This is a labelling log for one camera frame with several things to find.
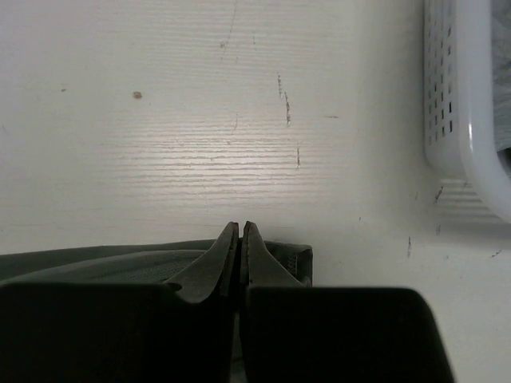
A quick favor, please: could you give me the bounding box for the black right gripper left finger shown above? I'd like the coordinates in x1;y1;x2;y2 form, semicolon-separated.
1;223;239;382

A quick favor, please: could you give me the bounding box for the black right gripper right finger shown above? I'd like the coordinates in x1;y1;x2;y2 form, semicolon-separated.
240;222;454;382

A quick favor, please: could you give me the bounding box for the dark grey t-shirt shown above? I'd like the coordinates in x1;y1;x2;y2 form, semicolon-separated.
0;238;315;383

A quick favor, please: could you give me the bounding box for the white plastic mesh basket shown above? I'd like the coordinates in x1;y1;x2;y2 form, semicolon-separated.
423;1;510;221

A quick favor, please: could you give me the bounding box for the light grey t-shirt in basket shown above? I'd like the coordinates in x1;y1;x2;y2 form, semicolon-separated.
491;0;510;174

